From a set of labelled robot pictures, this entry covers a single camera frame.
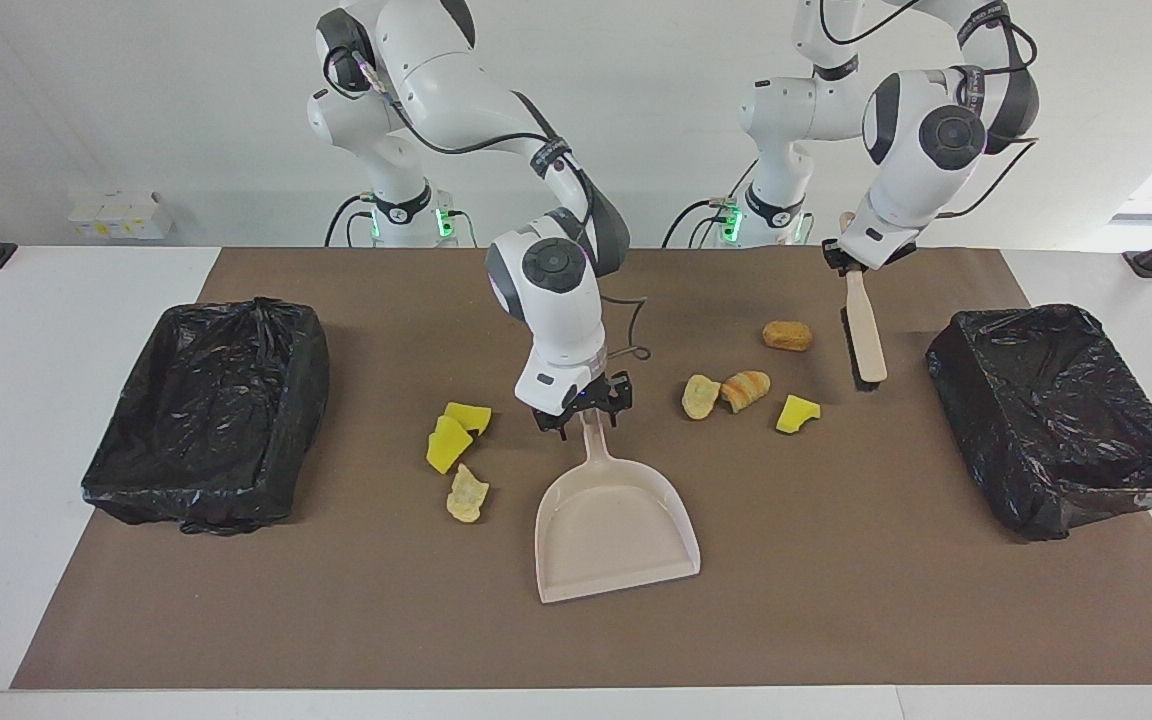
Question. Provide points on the pale beige chunk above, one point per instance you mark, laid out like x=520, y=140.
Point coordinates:
x=466, y=495

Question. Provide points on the brown toy bread roll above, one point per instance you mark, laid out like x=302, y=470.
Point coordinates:
x=787, y=336

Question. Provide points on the brown table mat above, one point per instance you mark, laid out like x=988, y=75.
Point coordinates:
x=836, y=600

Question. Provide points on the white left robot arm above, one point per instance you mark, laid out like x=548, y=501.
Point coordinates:
x=921, y=140

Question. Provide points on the yellow green sponge piece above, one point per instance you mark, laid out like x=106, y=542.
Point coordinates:
x=796, y=415

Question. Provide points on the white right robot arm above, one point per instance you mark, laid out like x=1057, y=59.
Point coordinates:
x=546, y=300

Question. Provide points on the beige hand brush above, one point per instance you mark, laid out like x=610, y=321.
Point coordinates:
x=866, y=340

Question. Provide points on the cream toy pastry piece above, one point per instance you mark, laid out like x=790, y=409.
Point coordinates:
x=701, y=397

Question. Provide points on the orange striped toy croissant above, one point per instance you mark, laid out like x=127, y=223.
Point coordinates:
x=746, y=390

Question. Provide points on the white wall socket box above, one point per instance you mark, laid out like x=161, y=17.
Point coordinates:
x=126, y=215

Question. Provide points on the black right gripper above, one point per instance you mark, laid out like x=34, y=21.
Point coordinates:
x=586, y=402

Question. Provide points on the beige plastic dustpan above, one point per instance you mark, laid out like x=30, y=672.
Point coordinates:
x=616, y=530

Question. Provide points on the black bag-lined bin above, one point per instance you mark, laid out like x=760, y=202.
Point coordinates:
x=1056, y=420
x=206, y=420

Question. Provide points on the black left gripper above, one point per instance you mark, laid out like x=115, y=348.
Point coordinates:
x=836, y=258

